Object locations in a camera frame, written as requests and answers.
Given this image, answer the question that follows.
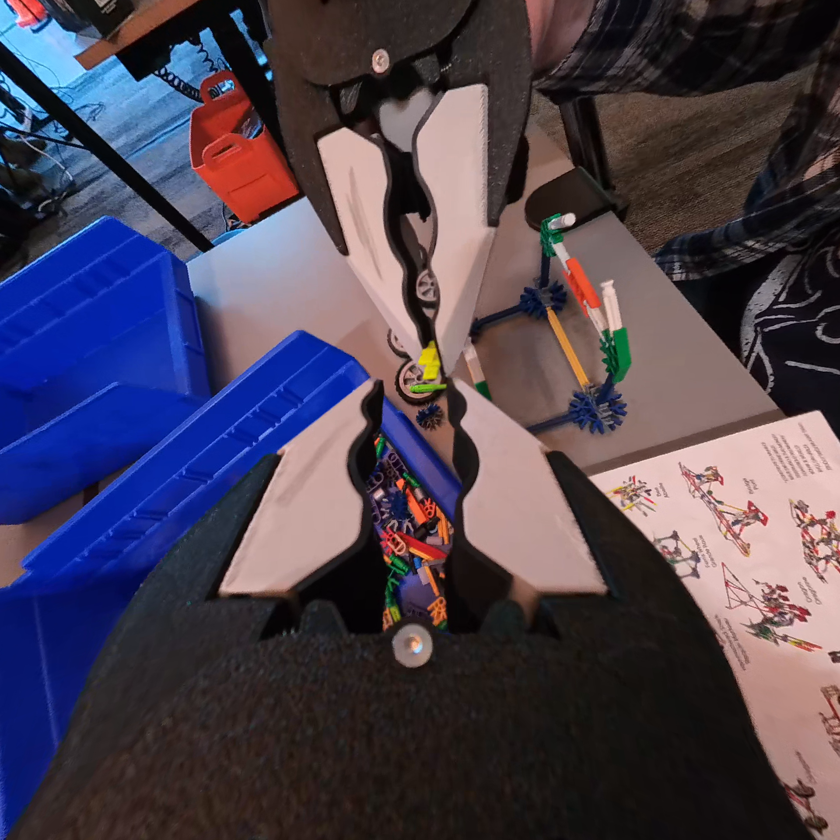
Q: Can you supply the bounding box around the blue plastic bin with tag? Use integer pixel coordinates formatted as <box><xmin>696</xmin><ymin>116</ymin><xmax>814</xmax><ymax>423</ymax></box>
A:
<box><xmin>0</xmin><ymin>330</ymin><xmax>463</xmax><ymax>834</ymax></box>

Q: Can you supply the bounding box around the dark rounded base plate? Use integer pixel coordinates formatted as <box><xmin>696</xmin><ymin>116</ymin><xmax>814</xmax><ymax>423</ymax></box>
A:
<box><xmin>525</xmin><ymin>98</ymin><xmax>627</xmax><ymax>229</ymax></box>

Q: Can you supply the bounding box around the toy construction frame model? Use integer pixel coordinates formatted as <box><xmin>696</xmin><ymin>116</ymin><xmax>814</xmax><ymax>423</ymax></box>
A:
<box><xmin>459</xmin><ymin>211</ymin><xmax>634</xmax><ymax>435</ymax></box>

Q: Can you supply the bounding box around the black coiled cable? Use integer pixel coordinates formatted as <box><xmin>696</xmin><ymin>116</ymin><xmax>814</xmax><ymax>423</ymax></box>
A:
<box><xmin>154</xmin><ymin>42</ymin><xmax>221</xmax><ymax>99</ymax></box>

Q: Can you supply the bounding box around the orange plastic tote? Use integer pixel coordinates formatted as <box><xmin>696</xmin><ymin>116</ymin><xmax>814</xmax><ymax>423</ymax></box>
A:
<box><xmin>190</xmin><ymin>128</ymin><xmax>301</xmax><ymax>225</ymax></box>

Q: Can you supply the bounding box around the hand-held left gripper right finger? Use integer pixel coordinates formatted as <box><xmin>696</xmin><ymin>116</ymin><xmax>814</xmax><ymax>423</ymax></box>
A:
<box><xmin>449</xmin><ymin>379</ymin><xmax>610</xmax><ymax>601</ymax></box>

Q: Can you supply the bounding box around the pile of colourful toy pieces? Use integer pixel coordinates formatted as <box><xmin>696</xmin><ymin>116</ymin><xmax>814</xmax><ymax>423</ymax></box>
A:
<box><xmin>367</xmin><ymin>430</ymin><xmax>457</xmax><ymax>631</ymax></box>

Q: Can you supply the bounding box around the black metal bar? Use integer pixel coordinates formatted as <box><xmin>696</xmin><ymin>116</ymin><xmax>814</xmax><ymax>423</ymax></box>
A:
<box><xmin>0</xmin><ymin>41</ymin><xmax>214</xmax><ymax>253</ymax></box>

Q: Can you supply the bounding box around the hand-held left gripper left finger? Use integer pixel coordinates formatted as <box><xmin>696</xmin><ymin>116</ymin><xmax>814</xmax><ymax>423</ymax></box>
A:
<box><xmin>217</xmin><ymin>378</ymin><xmax>387</xmax><ymax>601</ymax></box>

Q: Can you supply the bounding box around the white instruction booklet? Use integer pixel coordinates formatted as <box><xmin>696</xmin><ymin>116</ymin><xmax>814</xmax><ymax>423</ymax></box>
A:
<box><xmin>589</xmin><ymin>410</ymin><xmax>840</xmax><ymax>840</ymax></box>

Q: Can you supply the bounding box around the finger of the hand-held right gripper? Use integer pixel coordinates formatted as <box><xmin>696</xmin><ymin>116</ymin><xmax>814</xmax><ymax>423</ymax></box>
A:
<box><xmin>412</xmin><ymin>82</ymin><xmax>496</xmax><ymax>380</ymax></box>
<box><xmin>315</xmin><ymin>126</ymin><xmax>439</xmax><ymax>368</ymax></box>

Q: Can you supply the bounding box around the wooden desk with black frame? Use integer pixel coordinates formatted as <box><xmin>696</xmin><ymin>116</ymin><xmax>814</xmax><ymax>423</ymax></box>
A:
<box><xmin>74</xmin><ymin>0</ymin><xmax>270</xmax><ymax>83</ymax></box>

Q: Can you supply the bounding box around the black cardboard box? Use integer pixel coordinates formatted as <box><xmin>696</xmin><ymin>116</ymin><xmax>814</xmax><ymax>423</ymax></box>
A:
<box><xmin>82</xmin><ymin>0</ymin><xmax>139</xmax><ymax>37</ymax></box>

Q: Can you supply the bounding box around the red plastic tote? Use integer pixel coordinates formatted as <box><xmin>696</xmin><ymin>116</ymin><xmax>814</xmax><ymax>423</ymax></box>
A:
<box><xmin>197</xmin><ymin>71</ymin><xmax>260</xmax><ymax>139</ymax></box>

